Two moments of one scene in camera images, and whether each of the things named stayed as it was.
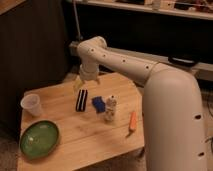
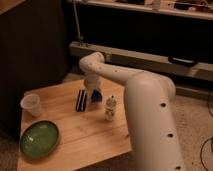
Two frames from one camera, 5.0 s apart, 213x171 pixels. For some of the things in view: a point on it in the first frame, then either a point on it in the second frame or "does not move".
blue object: [99, 104] -> [96, 96]
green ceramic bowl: [39, 139] does not move
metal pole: [76, 18] does not move
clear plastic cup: [31, 102] does not move
